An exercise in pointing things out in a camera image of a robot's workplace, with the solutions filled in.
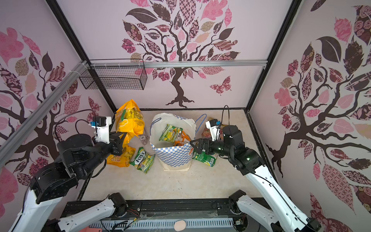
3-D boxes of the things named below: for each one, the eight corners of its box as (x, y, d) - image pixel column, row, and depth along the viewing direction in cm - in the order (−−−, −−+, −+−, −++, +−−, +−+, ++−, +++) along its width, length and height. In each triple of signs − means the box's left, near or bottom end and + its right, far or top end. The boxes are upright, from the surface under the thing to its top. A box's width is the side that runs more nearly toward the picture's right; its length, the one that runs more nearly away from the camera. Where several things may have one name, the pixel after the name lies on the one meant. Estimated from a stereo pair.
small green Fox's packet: (130, 164, 91) (128, 161, 87) (142, 149, 97) (141, 146, 94) (146, 174, 87) (145, 171, 83) (158, 158, 93) (157, 155, 90)
